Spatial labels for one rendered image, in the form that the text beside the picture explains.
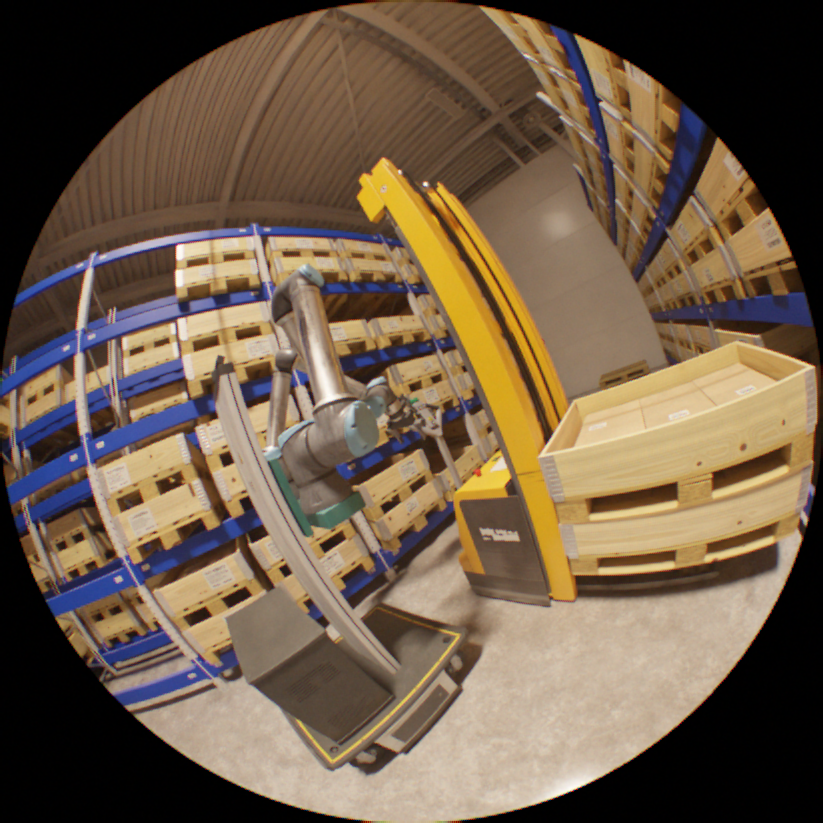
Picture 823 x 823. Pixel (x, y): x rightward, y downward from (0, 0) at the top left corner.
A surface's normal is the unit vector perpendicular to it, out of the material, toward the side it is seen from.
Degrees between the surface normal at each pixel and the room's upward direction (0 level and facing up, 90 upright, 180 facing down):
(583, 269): 90
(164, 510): 90
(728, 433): 90
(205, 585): 90
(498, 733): 0
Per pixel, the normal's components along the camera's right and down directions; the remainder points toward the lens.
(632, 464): -0.68, 0.31
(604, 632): -0.40, -0.91
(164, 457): 0.62, -0.26
